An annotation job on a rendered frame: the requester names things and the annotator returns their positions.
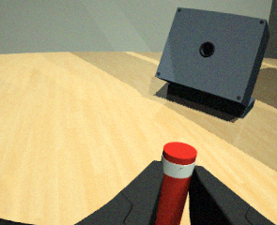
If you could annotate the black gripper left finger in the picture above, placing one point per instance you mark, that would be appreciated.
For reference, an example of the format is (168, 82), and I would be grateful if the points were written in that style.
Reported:
(136, 204)

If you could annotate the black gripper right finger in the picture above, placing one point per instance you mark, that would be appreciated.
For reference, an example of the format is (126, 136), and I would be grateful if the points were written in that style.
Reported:
(212, 203)

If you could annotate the red peg with white band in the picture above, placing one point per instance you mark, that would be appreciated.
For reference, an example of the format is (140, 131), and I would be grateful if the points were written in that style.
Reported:
(178, 159)

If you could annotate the dark grey square panel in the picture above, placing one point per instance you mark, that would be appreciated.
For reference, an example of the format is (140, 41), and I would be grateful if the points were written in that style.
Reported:
(213, 59)

